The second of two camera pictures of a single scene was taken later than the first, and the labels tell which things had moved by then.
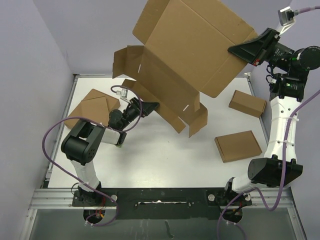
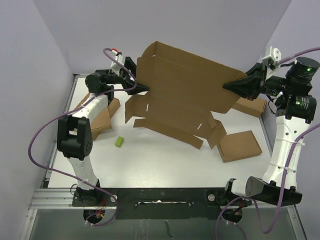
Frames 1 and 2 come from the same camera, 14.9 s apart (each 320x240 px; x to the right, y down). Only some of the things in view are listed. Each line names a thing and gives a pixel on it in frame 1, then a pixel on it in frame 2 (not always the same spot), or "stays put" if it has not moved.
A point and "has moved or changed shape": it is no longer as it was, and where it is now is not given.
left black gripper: [148, 107] to [126, 81]
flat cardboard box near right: [237, 146] stays put
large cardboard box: [185, 50] has moved or changed shape
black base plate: [163, 203] stays put
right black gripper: [255, 51] to [250, 86]
